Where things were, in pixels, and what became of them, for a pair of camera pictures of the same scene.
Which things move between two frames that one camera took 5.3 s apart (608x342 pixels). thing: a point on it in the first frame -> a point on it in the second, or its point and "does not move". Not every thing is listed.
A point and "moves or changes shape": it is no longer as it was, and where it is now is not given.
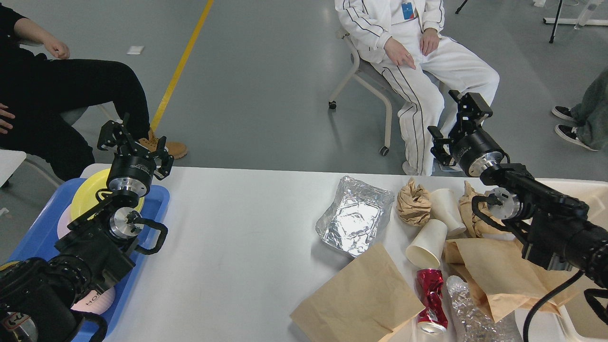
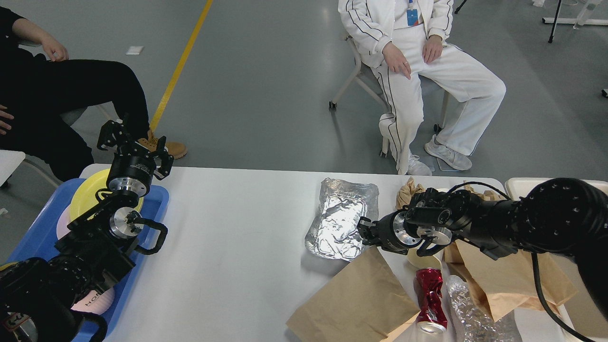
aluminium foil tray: [356, 217] moves or changes shape
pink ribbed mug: [95, 302] does not move
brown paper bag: [361, 301] does not move
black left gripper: [132, 170] does not move
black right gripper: [475, 151] -> [392, 234]
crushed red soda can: [432, 319] does not move
